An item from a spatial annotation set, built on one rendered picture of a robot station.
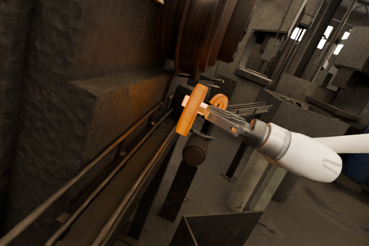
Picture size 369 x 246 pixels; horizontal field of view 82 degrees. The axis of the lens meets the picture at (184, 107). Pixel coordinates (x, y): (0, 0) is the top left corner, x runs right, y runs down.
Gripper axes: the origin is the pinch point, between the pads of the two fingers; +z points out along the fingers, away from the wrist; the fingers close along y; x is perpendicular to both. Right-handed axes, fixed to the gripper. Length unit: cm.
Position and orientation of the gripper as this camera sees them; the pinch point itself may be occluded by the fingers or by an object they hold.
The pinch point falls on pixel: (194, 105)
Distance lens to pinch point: 60.5
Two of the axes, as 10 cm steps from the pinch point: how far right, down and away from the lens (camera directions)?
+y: 1.9, -2.3, 9.5
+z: -9.0, -4.2, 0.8
